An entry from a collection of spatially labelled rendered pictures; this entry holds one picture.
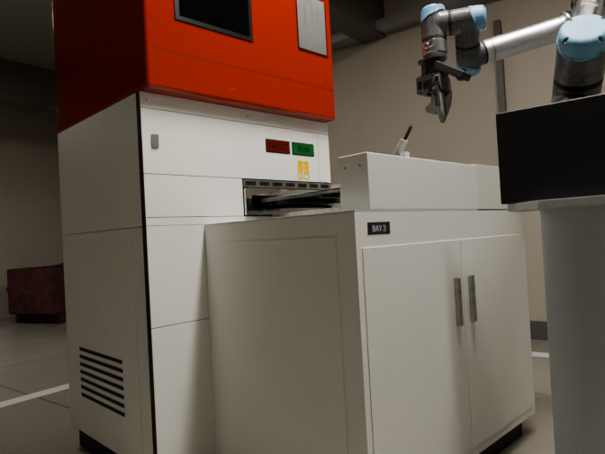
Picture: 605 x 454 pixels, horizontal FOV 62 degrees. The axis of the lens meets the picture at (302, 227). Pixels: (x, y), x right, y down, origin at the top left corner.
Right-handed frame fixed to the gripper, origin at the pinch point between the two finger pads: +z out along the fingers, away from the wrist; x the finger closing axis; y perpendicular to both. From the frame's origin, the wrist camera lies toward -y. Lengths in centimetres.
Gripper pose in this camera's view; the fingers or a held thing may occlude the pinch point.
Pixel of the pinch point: (444, 118)
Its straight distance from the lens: 164.7
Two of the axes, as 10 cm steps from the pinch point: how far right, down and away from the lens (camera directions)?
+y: -6.9, 0.5, 7.2
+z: 0.5, 10.0, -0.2
